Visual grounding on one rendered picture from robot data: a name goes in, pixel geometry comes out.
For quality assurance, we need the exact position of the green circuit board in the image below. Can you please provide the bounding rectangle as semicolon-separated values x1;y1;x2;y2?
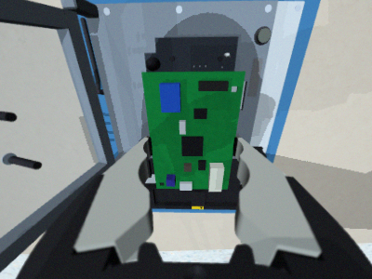
141;72;246;192

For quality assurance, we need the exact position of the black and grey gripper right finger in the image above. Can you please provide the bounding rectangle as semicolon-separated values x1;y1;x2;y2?
233;136;372;279

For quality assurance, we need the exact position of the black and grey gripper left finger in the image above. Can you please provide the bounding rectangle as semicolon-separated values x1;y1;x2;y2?
16;136;153;279

